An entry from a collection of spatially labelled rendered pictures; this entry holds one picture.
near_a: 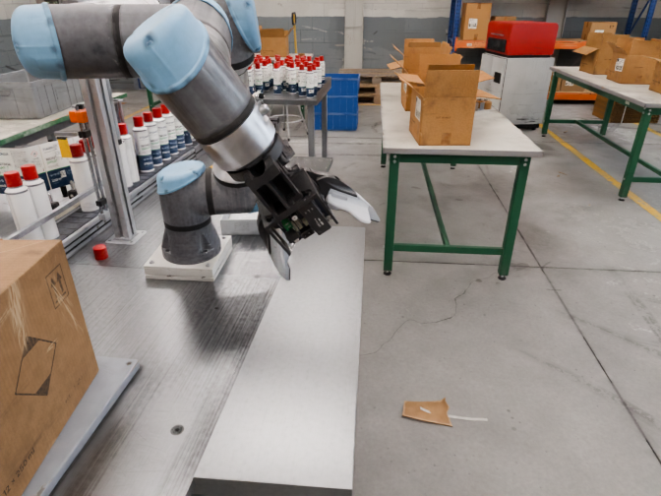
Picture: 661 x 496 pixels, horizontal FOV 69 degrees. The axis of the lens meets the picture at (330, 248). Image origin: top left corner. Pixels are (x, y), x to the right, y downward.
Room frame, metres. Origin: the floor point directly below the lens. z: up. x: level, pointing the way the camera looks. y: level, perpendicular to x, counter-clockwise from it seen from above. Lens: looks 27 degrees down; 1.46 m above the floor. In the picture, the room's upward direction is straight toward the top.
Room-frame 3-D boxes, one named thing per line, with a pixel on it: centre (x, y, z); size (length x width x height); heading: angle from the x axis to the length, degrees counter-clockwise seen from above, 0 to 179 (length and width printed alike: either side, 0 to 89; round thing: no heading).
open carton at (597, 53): (5.28, -2.80, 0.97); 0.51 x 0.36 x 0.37; 88
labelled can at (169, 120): (1.96, 0.66, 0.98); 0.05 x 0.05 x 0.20
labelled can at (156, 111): (1.89, 0.67, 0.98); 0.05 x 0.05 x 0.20
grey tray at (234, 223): (1.43, 0.23, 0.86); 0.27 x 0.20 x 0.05; 2
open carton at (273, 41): (6.91, 0.72, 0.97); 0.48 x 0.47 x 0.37; 178
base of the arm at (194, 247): (1.12, 0.36, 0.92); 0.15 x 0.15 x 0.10
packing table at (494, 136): (3.48, -0.76, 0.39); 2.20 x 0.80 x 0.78; 175
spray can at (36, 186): (1.17, 0.76, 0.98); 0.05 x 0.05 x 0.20
